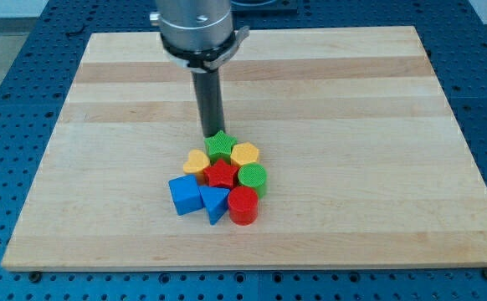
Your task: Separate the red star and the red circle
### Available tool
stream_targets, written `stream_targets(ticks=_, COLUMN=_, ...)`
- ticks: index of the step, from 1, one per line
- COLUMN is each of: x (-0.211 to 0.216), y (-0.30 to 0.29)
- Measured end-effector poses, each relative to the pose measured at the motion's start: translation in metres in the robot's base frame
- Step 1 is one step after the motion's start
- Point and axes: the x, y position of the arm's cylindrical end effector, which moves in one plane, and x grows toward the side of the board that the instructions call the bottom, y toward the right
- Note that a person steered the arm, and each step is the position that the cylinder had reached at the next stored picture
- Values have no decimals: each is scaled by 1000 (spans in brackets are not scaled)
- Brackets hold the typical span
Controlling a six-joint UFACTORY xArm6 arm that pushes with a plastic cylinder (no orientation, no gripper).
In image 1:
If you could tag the yellow heart block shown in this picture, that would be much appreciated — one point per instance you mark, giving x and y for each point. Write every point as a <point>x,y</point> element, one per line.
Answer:
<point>197,161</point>

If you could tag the yellow pentagon block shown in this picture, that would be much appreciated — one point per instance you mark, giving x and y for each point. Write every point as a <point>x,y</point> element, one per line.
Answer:
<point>243,154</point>

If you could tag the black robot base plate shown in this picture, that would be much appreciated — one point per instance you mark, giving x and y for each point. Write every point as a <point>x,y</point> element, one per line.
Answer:
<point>264,5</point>

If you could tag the blue cube block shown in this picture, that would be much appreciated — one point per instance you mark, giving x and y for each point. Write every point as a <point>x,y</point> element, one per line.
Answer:
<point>185,194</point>

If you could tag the blue triangle block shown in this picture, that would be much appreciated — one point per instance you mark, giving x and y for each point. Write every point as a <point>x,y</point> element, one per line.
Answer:
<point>215,201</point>

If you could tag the green cylinder block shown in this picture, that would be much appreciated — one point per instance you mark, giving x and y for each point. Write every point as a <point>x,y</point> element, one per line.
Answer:
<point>254,175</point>

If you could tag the green star block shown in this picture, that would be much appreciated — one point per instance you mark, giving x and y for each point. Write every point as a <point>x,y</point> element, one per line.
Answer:
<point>219,146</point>

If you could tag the red star block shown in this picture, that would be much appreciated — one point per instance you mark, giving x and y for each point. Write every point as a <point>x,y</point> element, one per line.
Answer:
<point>221,175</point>

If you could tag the red cylinder block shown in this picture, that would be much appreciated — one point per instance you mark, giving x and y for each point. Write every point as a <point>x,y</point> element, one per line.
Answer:
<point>243,204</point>

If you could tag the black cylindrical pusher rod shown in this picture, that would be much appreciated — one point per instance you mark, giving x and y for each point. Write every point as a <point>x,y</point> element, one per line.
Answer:
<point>209,102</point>

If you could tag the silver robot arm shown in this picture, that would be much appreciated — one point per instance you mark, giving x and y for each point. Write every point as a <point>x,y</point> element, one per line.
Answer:
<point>198,35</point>

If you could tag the wooden board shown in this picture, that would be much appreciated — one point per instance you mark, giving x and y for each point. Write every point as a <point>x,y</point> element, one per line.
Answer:
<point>367,166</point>

